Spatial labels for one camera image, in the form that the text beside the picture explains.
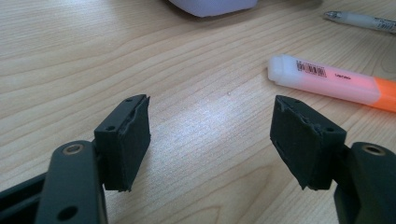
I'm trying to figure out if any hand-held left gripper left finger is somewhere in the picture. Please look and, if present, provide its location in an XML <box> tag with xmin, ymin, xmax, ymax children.
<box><xmin>93</xmin><ymin>93</ymin><xmax>151</xmax><ymax>192</ymax></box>

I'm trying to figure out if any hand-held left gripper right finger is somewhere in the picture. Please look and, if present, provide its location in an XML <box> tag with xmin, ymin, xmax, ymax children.
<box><xmin>269</xmin><ymin>94</ymin><xmax>347</xmax><ymax>191</ymax></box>

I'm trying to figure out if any orange highlighter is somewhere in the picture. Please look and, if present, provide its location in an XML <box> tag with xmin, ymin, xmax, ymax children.
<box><xmin>267</xmin><ymin>53</ymin><xmax>396</xmax><ymax>114</ymax></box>

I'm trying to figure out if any silver pen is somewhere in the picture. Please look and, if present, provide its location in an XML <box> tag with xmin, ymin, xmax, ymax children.
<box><xmin>323</xmin><ymin>10</ymin><xmax>396</xmax><ymax>35</ymax></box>

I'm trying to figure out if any black pencil case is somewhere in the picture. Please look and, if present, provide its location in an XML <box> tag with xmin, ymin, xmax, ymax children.
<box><xmin>167</xmin><ymin>0</ymin><xmax>260</xmax><ymax>19</ymax></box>

